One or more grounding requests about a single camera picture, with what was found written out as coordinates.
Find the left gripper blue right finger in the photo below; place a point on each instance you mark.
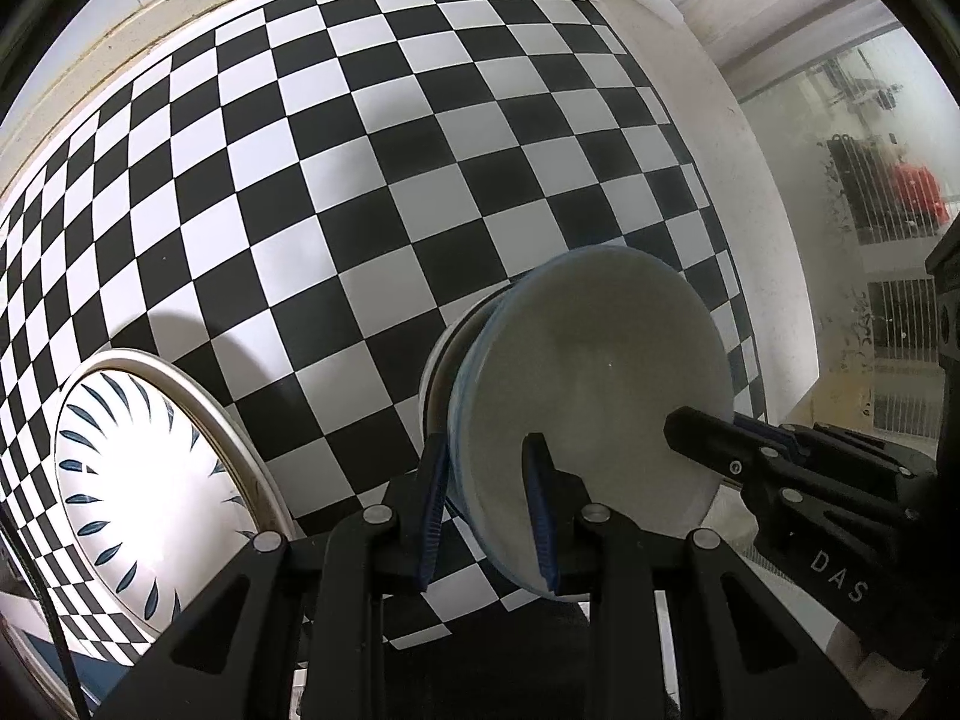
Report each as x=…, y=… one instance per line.
x=544, y=503

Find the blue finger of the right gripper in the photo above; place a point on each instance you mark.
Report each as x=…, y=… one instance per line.
x=736, y=449

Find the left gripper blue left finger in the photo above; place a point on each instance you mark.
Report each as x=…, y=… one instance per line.
x=432, y=481

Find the white plate small floral mark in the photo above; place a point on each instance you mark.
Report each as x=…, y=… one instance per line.
x=234, y=452

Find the white plate blue leaf pattern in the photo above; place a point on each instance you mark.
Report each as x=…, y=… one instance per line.
x=147, y=498

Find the black white checkered mat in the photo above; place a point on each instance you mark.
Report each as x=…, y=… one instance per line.
x=294, y=204

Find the frosted glass sliding door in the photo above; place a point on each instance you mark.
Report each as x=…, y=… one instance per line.
x=861, y=135

